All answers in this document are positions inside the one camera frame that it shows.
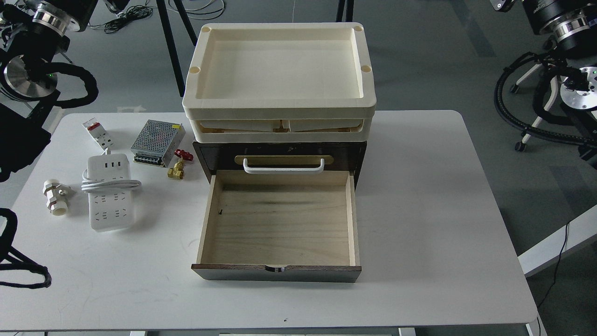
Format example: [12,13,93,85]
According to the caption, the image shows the white power strip with cable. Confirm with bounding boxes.
[81,148,141,232]

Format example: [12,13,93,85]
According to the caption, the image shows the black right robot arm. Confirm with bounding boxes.
[494,0,597,167]

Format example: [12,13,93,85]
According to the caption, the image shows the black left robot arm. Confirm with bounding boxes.
[0,0,99,182]

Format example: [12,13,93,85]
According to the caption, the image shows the cream plastic tray cabinet top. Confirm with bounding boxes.
[182,22,376,143]

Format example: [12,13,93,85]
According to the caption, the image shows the open wooden drawer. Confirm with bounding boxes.
[191,170,362,283]

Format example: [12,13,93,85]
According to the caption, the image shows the metal mesh power supply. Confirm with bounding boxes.
[131,119,186,168]

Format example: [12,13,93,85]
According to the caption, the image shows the white red circuit breaker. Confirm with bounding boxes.
[82,118,115,149]

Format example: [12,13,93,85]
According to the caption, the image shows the white plastic pipe valve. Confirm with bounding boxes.
[42,179,76,216]

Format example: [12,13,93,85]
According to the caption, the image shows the white office chair base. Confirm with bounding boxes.
[509,61,565,152]

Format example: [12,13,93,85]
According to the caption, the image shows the white drawer handle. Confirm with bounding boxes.
[243,157,325,175]

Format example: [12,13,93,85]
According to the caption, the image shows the brass valve red handle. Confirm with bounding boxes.
[167,149,194,180]

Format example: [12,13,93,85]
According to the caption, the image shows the black cable bundle on floor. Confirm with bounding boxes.
[89,5,153,35]

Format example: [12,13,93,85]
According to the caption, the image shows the black cable at right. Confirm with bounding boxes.
[536,222,570,309]

